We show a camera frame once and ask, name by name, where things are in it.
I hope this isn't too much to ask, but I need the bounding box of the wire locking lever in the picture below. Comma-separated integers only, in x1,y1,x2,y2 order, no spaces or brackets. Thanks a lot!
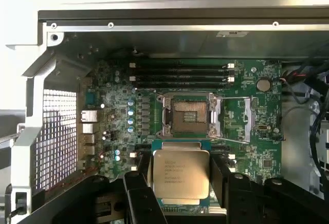
212,136,250,145
214,95,249,101

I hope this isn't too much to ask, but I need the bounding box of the black expansion slot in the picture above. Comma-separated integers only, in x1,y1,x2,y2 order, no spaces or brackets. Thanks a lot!
135,143,232,153

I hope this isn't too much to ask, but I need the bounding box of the black cable bundle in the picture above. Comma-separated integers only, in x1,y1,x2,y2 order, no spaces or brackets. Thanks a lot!
281,56,329,106

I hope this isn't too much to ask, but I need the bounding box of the grey metal PC case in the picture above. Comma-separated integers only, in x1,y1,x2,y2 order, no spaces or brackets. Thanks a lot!
5,9,329,224

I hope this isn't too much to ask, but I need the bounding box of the red and black wire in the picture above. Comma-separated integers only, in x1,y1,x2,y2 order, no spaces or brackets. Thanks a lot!
280,70,305,82

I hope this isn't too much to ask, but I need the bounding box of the CPU socket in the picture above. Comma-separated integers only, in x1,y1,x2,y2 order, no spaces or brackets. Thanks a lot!
156,92,223,140

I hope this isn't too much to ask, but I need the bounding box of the blue-grey cable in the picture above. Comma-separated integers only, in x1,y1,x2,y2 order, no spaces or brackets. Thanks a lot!
307,98,329,191

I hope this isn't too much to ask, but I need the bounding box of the silver ethernet port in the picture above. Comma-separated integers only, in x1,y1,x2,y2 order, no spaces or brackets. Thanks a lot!
80,110,99,122

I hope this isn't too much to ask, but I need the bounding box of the black RAM slot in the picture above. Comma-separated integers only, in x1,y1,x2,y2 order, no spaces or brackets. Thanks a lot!
129,75,235,83
129,68,235,76
129,82,235,89
129,62,235,69

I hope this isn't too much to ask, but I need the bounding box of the metal socket cover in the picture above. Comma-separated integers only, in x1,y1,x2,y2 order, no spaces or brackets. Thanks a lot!
241,96,252,144

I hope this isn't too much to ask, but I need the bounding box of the green motherboard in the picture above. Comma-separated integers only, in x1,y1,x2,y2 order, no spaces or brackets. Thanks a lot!
81,59,284,185

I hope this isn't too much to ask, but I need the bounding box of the silver coin cell battery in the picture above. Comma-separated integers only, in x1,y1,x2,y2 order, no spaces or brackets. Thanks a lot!
256,77,271,92

